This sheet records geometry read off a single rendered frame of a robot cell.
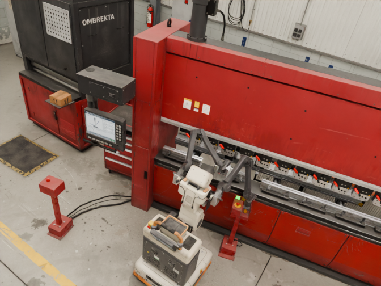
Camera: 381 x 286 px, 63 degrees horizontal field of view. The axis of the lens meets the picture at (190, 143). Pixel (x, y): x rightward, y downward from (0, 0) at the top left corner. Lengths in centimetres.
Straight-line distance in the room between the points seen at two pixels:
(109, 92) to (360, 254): 311
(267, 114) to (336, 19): 430
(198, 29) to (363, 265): 307
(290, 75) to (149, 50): 128
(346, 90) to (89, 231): 321
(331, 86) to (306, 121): 40
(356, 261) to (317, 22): 476
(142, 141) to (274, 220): 175
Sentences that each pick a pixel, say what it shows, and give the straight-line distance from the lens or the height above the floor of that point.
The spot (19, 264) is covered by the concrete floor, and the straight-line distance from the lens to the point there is 407.
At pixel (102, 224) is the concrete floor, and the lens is 419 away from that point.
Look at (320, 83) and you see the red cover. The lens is 293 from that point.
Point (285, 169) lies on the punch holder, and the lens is 342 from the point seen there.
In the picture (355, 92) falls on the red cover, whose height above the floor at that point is 224.
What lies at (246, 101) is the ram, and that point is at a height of 187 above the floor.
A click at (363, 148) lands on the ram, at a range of 325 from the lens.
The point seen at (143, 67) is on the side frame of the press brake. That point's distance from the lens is 312.
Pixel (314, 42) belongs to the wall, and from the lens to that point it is 727.
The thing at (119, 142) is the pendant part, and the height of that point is 135.
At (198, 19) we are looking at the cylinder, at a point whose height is 251.
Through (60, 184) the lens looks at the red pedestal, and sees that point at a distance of 361.
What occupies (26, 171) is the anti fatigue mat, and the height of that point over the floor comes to 2.
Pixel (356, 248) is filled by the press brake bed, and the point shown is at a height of 62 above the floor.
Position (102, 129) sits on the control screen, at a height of 143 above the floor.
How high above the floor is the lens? 327
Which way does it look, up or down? 36 degrees down
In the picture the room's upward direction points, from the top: 9 degrees clockwise
